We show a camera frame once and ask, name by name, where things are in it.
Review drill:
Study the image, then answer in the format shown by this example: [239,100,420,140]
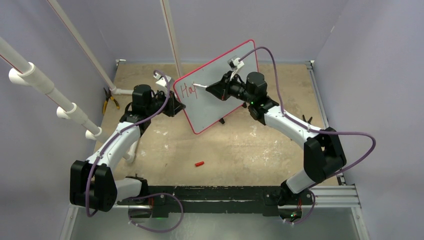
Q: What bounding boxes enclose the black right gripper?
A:
[207,70,255,105]

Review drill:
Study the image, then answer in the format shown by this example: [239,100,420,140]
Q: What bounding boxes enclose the red whiteboard marker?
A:
[192,83,208,89]

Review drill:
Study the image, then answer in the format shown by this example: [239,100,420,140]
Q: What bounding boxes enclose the red framed whiteboard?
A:
[173,39,256,135]

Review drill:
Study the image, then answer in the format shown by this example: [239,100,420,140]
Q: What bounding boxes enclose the red marker cap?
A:
[194,161,205,167]

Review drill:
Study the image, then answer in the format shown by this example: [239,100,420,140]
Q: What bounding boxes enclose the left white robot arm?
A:
[69,84,185,212]

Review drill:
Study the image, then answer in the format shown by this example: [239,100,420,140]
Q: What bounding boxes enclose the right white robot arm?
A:
[205,71,347,206]

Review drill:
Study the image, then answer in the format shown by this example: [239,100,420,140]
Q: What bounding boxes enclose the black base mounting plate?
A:
[147,185,286,219]

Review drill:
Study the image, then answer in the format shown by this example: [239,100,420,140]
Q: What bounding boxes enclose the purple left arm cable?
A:
[84,69,173,219]

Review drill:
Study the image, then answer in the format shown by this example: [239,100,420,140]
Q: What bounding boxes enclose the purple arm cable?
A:
[239,46,377,178]
[84,69,173,219]

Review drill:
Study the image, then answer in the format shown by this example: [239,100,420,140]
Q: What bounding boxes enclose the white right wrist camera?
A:
[227,57,245,80]

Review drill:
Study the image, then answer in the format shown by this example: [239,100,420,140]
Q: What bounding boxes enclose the yellow handled pliers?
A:
[102,88,121,115]

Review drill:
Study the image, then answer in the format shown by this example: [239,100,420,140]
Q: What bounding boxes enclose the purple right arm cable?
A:
[239,46,377,178]

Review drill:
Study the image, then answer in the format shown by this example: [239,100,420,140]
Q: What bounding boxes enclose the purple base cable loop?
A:
[127,192,185,234]

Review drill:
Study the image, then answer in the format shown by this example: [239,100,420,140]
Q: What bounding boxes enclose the white pvc pipe frame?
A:
[0,0,184,165]

